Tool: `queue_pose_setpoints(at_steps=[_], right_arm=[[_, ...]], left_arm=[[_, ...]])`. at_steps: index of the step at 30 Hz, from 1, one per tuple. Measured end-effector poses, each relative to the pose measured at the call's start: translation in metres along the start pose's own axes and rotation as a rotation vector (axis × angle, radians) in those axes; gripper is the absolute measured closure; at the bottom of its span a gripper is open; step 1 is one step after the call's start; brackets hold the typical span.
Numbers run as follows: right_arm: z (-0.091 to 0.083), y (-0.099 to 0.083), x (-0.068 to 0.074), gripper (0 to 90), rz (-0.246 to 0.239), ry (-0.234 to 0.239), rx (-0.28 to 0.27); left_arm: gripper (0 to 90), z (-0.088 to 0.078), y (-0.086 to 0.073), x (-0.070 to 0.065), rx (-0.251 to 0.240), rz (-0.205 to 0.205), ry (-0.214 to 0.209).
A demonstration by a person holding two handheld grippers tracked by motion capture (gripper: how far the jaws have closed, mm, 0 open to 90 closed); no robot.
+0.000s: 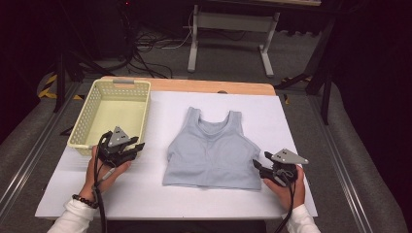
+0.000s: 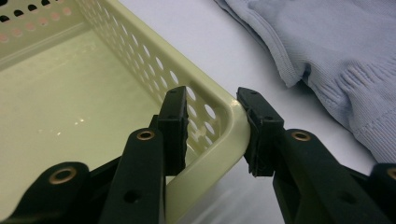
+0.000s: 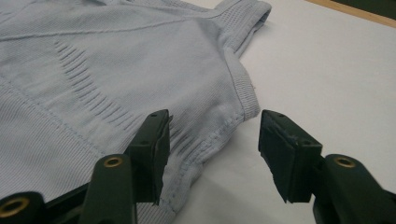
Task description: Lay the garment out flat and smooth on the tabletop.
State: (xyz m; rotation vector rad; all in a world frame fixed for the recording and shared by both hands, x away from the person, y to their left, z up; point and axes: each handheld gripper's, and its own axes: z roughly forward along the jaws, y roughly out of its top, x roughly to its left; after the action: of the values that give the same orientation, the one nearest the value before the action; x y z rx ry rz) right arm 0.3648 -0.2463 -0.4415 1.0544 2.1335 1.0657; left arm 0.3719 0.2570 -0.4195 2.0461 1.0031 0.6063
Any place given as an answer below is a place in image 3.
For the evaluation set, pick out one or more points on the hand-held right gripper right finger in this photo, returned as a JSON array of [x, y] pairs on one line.
[[289, 161]]

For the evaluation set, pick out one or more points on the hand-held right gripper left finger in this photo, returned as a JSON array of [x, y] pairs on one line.
[[151, 155]]

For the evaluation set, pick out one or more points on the light blue knitted garment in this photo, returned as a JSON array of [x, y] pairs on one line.
[[124, 62]]

